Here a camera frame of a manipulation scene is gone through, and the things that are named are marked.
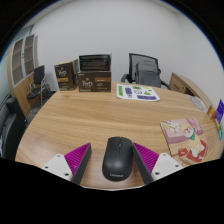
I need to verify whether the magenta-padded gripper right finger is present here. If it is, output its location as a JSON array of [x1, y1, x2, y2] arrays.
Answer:
[[131, 142, 184, 185]]

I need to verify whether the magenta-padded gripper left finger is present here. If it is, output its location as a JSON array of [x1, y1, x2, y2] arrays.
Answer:
[[40, 142, 92, 185]]

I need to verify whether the black computer mouse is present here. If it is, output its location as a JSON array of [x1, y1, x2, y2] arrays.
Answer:
[[101, 136, 134, 182]]

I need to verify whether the cartoon print mouse pad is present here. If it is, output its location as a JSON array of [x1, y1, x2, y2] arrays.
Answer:
[[159, 117, 209, 167]]

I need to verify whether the white printed sticker sheet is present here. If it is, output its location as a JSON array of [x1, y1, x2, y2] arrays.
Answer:
[[116, 83, 161, 102]]

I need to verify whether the black sofa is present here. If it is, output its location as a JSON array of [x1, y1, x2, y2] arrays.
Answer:
[[0, 97, 28, 161]]

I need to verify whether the round grey printed disc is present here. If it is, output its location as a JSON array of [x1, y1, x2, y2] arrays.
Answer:
[[189, 95, 208, 112]]

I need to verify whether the wide brown coffee box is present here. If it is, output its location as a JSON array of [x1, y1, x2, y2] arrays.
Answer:
[[76, 70, 112, 93]]

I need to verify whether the small orange box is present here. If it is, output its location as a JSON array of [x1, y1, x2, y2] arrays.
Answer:
[[207, 105, 218, 120]]

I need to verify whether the narrow brown coffee box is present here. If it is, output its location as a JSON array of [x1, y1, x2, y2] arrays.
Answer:
[[54, 60, 79, 92]]

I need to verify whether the wooden side desk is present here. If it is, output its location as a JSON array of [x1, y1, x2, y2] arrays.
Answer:
[[168, 72, 214, 108]]

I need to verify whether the grey backpack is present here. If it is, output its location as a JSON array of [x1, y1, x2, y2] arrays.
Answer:
[[134, 59, 162, 89]]

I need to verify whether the purple standing card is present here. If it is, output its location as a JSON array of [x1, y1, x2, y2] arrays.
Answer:
[[214, 98, 224, 125]]

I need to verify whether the black visitor chair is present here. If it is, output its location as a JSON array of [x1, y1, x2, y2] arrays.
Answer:
[[26, 64, 53, 108]]

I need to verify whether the wooden shelf unit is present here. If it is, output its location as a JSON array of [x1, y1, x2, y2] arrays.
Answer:
[[7, 33, 43, 116]]

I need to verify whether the black open carton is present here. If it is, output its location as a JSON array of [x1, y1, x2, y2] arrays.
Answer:
[[78, 53, 112, 73]]

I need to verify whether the black mesh office chair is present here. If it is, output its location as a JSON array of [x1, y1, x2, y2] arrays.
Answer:
[[120, 52, 172, 90]]

